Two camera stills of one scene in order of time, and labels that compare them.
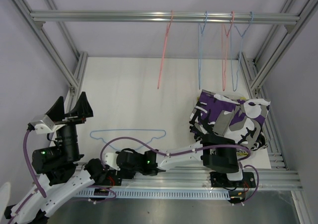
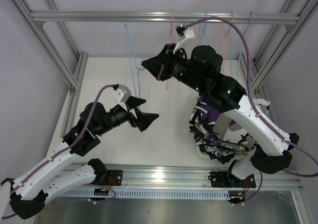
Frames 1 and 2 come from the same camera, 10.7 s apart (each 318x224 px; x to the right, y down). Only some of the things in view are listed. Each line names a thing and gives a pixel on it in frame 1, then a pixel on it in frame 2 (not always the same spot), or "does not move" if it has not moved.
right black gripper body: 125,173 to 170,61
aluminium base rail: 281,176 does not move
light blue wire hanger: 117,130 to 138,70
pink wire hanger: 168,28 to 170,37
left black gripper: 56,112 to 143,119
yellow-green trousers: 242,153 does not move
